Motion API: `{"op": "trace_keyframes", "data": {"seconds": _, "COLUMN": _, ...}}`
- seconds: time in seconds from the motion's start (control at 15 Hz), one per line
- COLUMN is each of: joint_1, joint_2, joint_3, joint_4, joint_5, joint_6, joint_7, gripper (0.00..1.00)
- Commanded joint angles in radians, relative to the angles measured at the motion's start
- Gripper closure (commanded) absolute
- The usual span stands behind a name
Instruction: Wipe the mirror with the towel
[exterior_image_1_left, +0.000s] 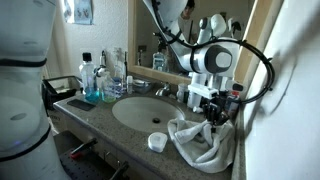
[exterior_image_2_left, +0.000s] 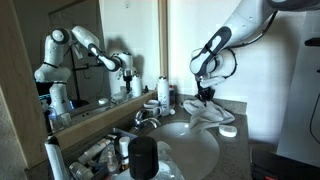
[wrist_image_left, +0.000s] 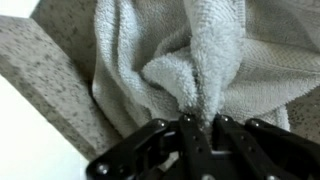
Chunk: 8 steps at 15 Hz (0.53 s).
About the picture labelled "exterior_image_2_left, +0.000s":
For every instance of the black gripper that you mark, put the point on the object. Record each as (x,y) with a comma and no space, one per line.
(205,89)

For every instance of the white grey towel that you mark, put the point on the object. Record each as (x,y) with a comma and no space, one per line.
(210,115)

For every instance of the red capped spray can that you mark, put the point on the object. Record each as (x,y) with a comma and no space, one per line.
(172,96)

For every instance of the white rounded soap box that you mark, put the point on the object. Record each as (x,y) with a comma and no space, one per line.
(228,130)

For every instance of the tall white bottle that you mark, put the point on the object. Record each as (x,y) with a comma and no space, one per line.
(163,95)

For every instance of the white mug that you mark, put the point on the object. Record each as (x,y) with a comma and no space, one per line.
(153,107)

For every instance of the white oval sink basin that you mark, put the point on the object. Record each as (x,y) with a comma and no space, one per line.
(193,150)

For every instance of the chrome faucet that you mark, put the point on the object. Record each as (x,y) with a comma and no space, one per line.
(146,120)

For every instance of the clear mouthwash bottle black cap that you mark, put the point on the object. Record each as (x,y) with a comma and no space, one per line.
(143,156)

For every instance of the grey toiletry tray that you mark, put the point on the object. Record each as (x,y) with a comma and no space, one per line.
(126,131)

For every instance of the small bottle with white cap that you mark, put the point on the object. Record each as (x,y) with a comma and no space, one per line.
(124,148)

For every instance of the small glass bottle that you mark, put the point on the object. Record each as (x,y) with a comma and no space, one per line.
(112,162)

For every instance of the white cream tube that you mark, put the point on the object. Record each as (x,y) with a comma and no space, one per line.
(94,150)

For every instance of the silver cylindrical jar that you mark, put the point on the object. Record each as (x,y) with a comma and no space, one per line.
(81,170)

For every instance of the white spray bottle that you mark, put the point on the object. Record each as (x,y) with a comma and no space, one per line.
(56,161)

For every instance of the wood framed wall mirror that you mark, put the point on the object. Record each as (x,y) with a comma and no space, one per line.
(146,33)

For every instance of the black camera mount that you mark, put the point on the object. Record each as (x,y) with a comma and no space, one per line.
(313,41)

